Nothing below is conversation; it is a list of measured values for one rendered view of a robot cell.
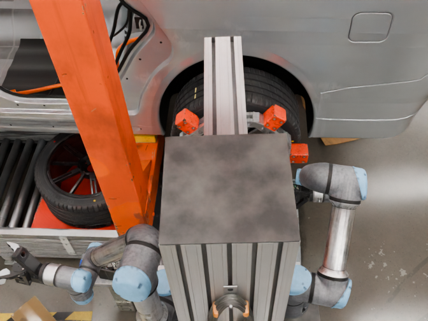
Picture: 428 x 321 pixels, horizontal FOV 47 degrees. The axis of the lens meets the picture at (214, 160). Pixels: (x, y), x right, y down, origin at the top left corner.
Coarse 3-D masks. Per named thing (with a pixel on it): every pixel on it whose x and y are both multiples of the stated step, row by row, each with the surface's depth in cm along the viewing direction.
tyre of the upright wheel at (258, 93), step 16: (192, 80) 246; (256, 80) 236; (272, 80) 241; (192, 96) 238; (256, 96) 229; (272, 96) 233; (288, 96) 243; (176, 112) 246; (192, 112) 234; (288, 112) 235; (176, 128) 244; (288, 128) 240
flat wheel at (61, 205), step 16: (48, 144) 302; (64, 144) 304; (80, 144) 313; (48, 160) 295; (64, 160) 311; (80, 160) 296; (48, 176) 287; (64, 176) 290; (80, 176) 289; (48, 192) 280; (64, 192) 280; (96, 192) 282; (48, 208) 299; (64, 208) 276; (80, 208) 274; (96, 208) 275; (80, 224) 288; (96, 224) 288
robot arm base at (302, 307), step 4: (288, 304) 194; (300, 304) 194; (304, 304) 198; (308, 304) 201; (288, 308) 196; (292, 308) 195; (296, 308) 195; (300, 308) 196; (304, 308) 200; (288, 312) 197; (292, 312) 196; (296, 312) 197; (300, 312) 197; (304, 312) 200; (288, 316) 198; (292, 316) 198; (296, 316) 198; (300, 316) 199
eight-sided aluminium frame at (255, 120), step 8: (248, 112) 229; (256, 112) 228; (200, 120) 233; (248, 120) 225; (256, 120) 225; (200, 128) 231; (264, 128) 228; (280, 128) 236; (288, 136) 238; (288, 144) 236
